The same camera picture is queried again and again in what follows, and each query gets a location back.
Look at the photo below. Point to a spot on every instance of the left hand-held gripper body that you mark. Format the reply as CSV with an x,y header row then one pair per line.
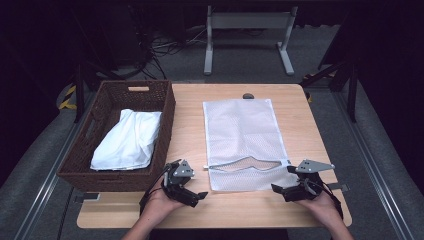
x,y
181,171

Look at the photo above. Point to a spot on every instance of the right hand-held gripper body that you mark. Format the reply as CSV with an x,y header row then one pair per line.
x,y
310,166

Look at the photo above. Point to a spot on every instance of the white cloth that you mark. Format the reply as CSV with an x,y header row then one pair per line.
x,y
128,143

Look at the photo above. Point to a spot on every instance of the white mesh laundry bag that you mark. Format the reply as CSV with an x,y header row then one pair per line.
x,y
240,130

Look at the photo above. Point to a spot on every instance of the brown wicker basket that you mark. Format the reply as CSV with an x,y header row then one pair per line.
x,y
110,96

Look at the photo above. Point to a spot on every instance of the person's left hand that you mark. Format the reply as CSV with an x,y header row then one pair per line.
x,y
160,203

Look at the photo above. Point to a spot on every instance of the person's right hand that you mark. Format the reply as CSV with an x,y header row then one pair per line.
x,y
321,206

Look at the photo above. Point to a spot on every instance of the black metal stand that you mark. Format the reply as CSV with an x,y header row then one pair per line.
x,y
79,90
351,90

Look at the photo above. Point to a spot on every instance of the dark round table grommet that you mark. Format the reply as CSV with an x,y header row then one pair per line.
x,y
248,96

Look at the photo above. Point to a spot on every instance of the black and yellow striped tape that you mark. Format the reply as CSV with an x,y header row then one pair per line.
x,y
68,100

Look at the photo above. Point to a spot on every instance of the black table bracket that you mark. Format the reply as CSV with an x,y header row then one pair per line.
x,y
88,197
338,187

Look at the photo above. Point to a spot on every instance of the grey floor rail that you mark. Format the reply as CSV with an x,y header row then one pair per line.
x,y
373,160
46,186

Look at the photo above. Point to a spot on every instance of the grey metal stand frame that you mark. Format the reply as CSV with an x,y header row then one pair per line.
x,y
248,20

